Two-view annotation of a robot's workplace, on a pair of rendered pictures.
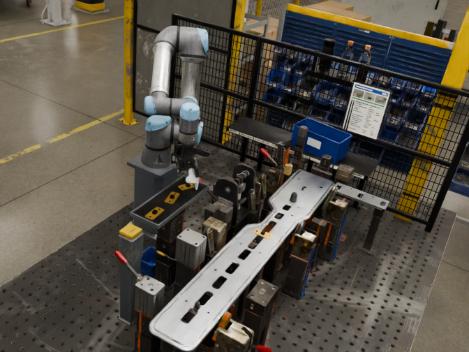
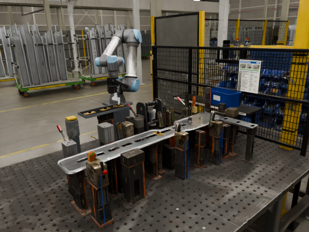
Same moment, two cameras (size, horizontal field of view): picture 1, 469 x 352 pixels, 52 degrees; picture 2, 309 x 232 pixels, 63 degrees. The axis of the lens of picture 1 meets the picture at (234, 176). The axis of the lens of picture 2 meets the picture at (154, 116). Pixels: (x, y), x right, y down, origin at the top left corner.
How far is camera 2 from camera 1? 1.05 m
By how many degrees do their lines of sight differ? 26
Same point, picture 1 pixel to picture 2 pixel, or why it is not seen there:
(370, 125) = (252, 84)
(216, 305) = (102, 157)
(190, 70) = (129, 50)
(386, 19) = not seen: outside the picture
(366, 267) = (242, 169)
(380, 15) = not seen: outside the picture
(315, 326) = (186, 194)
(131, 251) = (69, 129)
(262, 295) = (130, 153)
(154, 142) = not seen: hidden behind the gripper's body
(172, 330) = (67, 164)
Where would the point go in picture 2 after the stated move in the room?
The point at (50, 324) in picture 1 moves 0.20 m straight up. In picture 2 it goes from (39, 175) to (34, 150)
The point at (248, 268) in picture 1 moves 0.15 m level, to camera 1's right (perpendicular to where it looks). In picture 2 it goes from (136, 145) to (157, 148)
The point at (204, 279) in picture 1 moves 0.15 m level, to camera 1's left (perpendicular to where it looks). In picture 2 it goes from (106, 147) to (87, 144)
